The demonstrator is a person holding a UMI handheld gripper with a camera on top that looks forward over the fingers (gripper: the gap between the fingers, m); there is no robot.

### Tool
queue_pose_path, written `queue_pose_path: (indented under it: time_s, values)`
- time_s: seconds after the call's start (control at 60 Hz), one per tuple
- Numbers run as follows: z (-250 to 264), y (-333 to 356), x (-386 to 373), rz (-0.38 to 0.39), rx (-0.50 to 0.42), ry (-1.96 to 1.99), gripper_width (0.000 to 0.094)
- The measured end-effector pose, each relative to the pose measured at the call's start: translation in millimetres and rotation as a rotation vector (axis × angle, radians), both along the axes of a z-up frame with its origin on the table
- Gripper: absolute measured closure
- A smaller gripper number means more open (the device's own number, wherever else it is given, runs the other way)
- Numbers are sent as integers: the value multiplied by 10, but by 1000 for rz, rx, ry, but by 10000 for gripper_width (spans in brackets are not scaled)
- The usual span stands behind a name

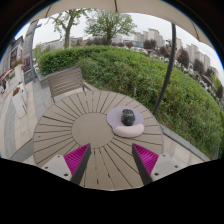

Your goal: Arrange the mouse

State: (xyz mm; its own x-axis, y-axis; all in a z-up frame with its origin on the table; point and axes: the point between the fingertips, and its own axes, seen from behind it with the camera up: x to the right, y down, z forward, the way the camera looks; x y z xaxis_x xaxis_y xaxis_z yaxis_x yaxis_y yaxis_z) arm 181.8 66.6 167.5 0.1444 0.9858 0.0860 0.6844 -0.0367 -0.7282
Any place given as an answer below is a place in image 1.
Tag purple mouse pad with wrist rest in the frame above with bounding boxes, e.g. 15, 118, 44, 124
106, 105, 146, 139

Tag brown slatted patio chair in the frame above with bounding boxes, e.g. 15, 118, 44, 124
46, 65, 94, 104

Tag white flower planter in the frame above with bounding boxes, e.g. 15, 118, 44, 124
13, 59, 25, 86
11, 87, 29, 119

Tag dense round-crowned tree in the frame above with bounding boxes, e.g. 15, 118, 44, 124
84, 9, 138, 46

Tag thin-crowned tree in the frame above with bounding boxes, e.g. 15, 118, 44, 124
48, 8, 89, 50

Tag black computer mouse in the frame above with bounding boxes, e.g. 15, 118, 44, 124
120, 108, 136, 127

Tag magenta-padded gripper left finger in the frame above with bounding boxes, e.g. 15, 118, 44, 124
41, 143, 93, 186

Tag distant apartment buildings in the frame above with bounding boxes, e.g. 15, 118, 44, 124
133, 28, 218, 73

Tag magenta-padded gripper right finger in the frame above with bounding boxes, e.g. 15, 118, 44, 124
131, 142, 184, 186

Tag green hedge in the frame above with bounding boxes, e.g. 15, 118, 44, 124
38, 45, 224, 159

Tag beige patio umbrella with pole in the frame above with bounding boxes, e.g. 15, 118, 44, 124
31, 0, 214, 117

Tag tall grey sign pillar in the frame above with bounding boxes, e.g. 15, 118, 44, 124
21, 19, 43, 84

